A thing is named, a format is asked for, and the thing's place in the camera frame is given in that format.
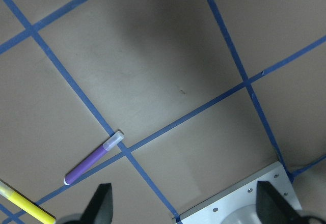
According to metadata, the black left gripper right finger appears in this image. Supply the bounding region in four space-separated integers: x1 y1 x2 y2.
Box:
256 181 302 224

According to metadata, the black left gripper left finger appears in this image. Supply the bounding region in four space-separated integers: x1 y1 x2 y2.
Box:
80 183 113 224

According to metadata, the purple pen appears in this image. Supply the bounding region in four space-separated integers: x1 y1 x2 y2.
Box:
63 131 124 185

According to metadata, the yellow pen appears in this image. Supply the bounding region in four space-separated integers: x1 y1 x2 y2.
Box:
1 181 56 224

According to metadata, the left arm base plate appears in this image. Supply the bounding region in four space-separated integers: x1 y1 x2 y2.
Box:
172 161 302 223

